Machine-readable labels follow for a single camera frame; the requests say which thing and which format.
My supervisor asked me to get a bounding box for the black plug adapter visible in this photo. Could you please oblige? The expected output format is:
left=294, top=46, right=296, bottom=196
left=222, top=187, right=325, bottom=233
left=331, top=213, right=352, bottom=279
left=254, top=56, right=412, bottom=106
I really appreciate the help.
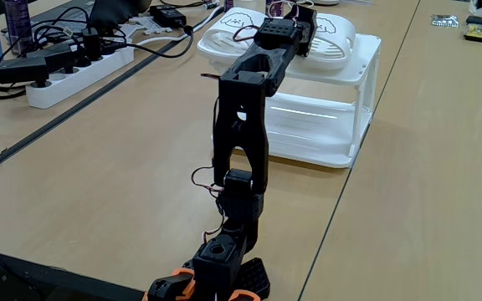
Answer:
left=0, top=56, right=50, bottom=88
left=26, top=43, right=74, bottom=74
left=80, top=27, right=102, bottom=62

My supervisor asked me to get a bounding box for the black cable with inline connector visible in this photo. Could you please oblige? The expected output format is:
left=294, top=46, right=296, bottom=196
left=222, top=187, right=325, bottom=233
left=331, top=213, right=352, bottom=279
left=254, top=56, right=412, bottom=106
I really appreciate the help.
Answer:
left=110, top=24, right=195, bottom=59

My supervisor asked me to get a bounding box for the white printed bracket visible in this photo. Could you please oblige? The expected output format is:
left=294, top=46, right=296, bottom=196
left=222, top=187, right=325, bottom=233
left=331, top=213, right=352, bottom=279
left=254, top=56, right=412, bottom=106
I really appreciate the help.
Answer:
left=133, top=15, right=174, bottom=35
left=117, top=23, right=141, bottom=39

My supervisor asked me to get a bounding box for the white slipper with dog print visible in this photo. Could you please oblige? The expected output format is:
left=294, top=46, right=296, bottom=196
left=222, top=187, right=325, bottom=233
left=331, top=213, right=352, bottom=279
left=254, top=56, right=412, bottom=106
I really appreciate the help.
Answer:
left=197, top=7, right=269, bottom=62
left=303, top=12, right=357, bottom=71

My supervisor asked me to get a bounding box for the silver foil packet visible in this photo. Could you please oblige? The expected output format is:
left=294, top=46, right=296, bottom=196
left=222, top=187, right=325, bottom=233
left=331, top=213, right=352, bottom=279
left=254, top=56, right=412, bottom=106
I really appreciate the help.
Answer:
left=431, top=14, right=460, bottom=28

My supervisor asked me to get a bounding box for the white power strip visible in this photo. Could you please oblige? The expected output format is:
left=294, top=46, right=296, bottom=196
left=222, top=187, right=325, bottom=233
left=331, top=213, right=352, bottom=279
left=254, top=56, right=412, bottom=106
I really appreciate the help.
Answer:
left=25, top=45, right=136, bottom=110

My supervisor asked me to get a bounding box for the white plastic shoe rack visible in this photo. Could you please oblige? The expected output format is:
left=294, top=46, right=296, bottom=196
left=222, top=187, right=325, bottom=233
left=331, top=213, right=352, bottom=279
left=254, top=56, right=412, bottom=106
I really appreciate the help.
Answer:
left=207, top=33, right=382, bottom=169

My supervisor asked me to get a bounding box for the small black plug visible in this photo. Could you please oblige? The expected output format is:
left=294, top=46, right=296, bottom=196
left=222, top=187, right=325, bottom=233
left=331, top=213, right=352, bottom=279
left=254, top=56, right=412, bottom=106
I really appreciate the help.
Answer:
left=100, top=39, right=119, bottom=55

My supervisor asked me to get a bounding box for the white power cord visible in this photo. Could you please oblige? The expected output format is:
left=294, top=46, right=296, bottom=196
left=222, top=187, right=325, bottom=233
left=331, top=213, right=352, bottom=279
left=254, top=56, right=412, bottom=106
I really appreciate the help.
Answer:
left=134, top=4, right=225, bottom=47

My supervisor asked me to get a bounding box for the black table edge bar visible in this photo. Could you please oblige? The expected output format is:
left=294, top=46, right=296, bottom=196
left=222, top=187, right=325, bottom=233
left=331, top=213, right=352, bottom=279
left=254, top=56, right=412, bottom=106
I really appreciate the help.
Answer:
left=0, top=246, right=146, bottom=301

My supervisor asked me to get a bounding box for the black power adapter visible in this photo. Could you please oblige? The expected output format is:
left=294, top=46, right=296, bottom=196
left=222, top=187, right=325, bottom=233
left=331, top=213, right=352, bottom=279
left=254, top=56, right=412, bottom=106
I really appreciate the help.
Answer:
left=148, top=4, right=187, bottom=29

